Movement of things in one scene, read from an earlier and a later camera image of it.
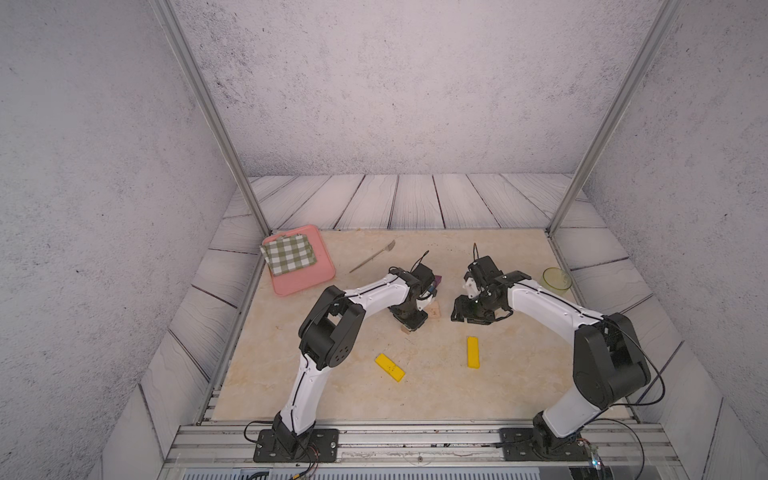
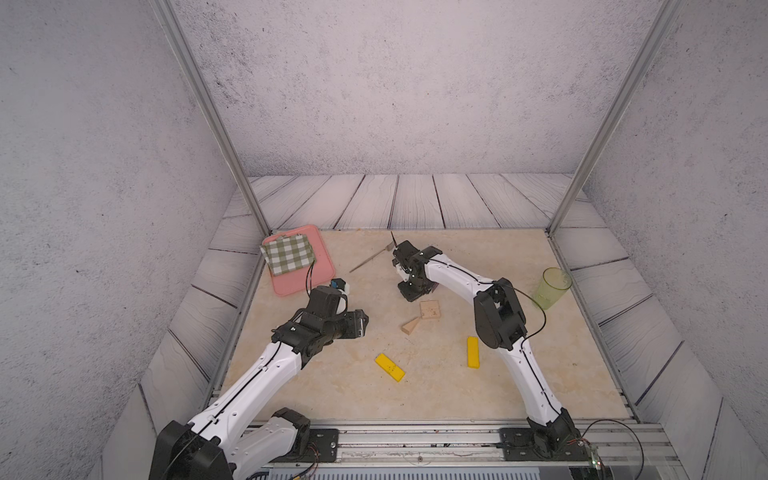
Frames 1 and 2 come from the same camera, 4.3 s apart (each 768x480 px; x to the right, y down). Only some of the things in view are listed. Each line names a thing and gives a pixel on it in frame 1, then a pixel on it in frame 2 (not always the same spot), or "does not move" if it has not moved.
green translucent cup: (556, 281) does not move
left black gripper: (415, 324) to (356, 324)
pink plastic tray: (320, 271) does not move
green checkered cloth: (287, 253) does not move
